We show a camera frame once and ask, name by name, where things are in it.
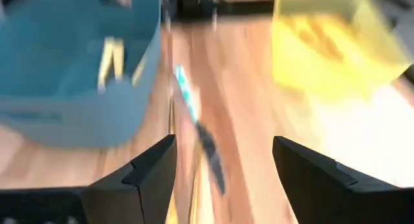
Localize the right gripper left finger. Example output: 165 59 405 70
0 134 178 224

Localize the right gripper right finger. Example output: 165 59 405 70
272 135 414 224

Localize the teal wave-patterned cutlery piece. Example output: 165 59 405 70
173 63 227 196

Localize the dark teal plastic bin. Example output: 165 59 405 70
0 0 162 148

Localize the yellow plastic bin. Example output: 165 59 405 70
270 0 412 100

